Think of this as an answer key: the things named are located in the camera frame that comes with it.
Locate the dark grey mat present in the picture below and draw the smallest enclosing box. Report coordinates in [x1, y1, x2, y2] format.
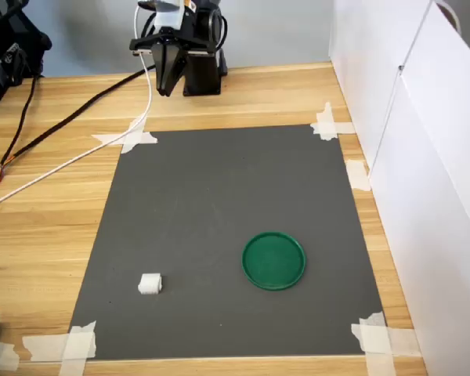
[68, 124, 389, 360]

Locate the white camera cable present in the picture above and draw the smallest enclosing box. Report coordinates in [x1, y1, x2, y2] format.
[0, 5, 157, 212]

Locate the white partition board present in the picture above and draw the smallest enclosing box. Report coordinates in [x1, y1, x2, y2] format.
[327, 0, 470, 376]

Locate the white camera box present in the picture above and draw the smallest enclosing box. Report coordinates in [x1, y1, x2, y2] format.
[152, 0, 186, 31]

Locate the small white plastic terminal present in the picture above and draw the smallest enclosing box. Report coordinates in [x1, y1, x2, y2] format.
[137, 273, 164, 296]

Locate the thin black cable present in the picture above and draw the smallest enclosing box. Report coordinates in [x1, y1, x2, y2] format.
[0, 74, 41, 168]

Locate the grey looped handle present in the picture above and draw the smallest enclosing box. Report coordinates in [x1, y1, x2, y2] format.
[434, 2, 463, 35]

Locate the black braided cable sleeve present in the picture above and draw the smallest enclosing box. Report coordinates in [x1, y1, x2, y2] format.
[2, 66, 157, 165]

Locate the black chair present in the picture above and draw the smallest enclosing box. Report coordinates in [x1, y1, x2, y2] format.
[0, 0, 52, 54]

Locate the white tape strip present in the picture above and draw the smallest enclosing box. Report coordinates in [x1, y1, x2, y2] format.
[310, 121, 356, 136]
[351, 323, 422, 358]
[22, 332, 97, 362]
[316, 102, 338, 142]
[92, 131, 159, 146]
[345, 159, 372, 192]
[58, 320, 98, 376]
[120, 116, 149, 154]
[0, 340, 20, 371]
[359, 312, 397, 376]

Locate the round green lid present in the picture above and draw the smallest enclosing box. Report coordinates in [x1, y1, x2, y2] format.
[241, 231, 307, 293]

